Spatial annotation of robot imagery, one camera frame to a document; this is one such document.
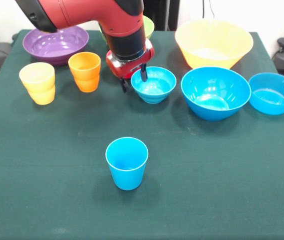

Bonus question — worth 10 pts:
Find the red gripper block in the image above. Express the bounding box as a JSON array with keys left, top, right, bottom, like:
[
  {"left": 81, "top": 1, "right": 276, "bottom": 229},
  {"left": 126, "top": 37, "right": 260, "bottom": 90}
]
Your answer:
[{"left": 106, "top": 39, "right": 155, "bottom": 94}]

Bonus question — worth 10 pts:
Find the blue cup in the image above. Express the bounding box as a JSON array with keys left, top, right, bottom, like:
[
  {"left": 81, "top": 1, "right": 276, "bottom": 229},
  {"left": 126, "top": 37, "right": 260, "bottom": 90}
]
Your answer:
[{"left": 105, "top": 136, "right": 149, "bottom": 191}]

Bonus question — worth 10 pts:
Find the yellow cup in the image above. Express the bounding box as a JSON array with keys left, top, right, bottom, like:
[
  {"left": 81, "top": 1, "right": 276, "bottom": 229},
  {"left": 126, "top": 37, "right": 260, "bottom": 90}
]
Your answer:
[{"left": 19, "top": 62, "right": 56, "bottom": 106}]

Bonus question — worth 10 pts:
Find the small ribbed teal bowl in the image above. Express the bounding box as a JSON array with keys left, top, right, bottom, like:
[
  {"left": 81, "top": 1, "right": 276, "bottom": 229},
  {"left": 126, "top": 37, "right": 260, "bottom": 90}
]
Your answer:
[{"left": 130, "top": 66, "right": 177, "bottom": 105}]

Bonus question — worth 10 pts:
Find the purple bowl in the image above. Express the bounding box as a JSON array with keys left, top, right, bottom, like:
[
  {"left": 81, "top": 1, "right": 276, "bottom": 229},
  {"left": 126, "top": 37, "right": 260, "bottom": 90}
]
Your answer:
[{"left": 22, "top": 25, "right": 90, "bottom": 66}]

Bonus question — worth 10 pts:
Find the black wall cable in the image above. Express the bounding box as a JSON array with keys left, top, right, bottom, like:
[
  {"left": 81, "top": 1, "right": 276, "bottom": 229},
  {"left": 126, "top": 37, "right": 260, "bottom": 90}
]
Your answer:
[{"left": 201, "top": 0, "right": 216, "bottom": 21}]

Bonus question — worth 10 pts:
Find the large blue bowl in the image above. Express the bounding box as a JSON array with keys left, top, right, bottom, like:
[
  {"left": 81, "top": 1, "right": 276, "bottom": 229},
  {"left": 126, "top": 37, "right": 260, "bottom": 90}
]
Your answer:
[{"left": 180, "top": 66, "right": 252, "bottom": 122}]

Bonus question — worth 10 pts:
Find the large yellow bowl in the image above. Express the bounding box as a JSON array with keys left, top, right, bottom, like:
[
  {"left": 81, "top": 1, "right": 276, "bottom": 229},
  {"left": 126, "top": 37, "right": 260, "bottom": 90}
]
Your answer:
[{"left": 174, "top": 19, "right": 254, "bottom": 71}]

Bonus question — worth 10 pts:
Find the shallow blue bowl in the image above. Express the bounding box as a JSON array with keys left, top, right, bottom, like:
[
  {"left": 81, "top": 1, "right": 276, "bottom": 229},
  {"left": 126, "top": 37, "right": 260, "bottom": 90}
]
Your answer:
[{"left": 248, "top": 72, "right": 284, "bottom": 116}]

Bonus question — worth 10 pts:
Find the green bowl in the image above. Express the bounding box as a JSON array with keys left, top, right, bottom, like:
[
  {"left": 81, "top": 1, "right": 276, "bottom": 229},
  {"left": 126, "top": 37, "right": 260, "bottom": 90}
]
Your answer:
[{"left": 98, "top": 15, "right": 155, "bottom": 45}]

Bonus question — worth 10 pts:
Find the dark green tablecloth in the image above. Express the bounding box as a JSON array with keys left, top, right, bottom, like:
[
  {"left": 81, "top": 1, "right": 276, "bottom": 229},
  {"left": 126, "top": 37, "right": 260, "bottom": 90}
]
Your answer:
[{"left": 0, "top": 29, "right": 284, "bottom": 240}]

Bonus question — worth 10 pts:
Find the orange cup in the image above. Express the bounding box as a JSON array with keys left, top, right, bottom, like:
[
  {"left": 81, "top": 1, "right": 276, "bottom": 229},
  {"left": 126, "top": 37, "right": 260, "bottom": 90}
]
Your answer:
[{"left": 68, "top": 51, "right": 102, "bottom": 94}]

